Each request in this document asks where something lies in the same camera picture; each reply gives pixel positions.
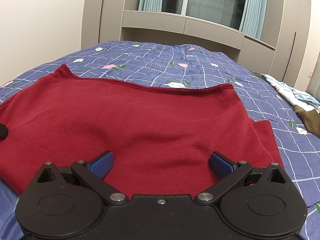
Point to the grey window shelf cabinet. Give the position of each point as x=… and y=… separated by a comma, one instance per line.
x=186, y=25

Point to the red knit sweater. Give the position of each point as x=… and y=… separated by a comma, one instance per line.
x=161, y=138

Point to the blue plaid floral quilt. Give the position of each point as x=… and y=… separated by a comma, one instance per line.
x=192, y=66

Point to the brown garment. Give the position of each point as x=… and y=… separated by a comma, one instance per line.
x=310, y=119

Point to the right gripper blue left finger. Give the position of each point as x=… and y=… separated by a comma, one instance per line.
x=96, y=168

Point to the grey left wardrobe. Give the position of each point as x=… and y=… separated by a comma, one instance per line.
x=101, y=21

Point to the grey wardrobe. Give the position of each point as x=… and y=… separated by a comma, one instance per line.
x=286, y=27
x=101, y=21

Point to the light blue patterned cloth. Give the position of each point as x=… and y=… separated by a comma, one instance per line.
x=293, y=96

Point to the right blue curtain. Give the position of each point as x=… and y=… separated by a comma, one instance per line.
x=253, y=18

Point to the grey right wardrobe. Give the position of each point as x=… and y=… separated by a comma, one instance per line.
x=286, y=27

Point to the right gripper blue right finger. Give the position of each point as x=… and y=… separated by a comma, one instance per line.
x=224, y=168

